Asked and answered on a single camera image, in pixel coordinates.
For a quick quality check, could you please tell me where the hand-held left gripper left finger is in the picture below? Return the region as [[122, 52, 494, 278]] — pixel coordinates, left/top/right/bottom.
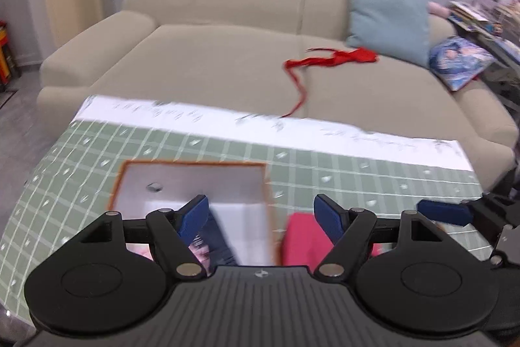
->
[[79, 194, 210, 283]]

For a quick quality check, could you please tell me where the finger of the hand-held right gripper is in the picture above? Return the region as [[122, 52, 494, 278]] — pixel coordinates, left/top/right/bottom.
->
[[416, 198, 490, 228]]

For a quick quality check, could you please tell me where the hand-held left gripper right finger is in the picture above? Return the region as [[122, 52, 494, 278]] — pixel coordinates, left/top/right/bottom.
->
[[313, 193, 448, 283]]

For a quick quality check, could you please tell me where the dark printed cloth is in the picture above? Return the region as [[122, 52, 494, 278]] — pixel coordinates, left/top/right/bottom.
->
[[189, 209, 240, 276]]

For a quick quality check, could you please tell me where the pink cloth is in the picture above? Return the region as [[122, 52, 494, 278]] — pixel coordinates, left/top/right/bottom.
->
[[281, 213, 386, 267]]

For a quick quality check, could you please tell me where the white box with orange rim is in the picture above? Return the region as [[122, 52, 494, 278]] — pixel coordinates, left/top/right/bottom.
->
[[108, 160, 281, 267]]

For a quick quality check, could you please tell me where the blue printed cushion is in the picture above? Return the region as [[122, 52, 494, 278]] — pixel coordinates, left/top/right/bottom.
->
[[428, 36, 496, 92]]

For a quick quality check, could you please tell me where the red ribbon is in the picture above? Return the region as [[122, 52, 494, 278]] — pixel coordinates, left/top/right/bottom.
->
[[283, 47, 379, 118]]

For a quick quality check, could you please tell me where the beige sofa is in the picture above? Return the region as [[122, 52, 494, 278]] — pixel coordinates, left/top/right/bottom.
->
[[36, 0, 518, 189]]

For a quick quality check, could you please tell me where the cluttered side table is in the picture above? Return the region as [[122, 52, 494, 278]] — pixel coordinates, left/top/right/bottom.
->
[[449, 0, 520, 108]]

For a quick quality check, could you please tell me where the stack of books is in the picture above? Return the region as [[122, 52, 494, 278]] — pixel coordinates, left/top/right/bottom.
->
[[449, 1, 492, 24]]

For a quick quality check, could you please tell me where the light blue pillow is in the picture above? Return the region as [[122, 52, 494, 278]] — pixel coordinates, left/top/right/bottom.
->
[[345, 0, 431, 67]]

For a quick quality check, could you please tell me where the red and orange rack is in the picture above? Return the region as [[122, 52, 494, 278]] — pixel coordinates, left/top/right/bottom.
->
[[0, 20, 21, 91]]

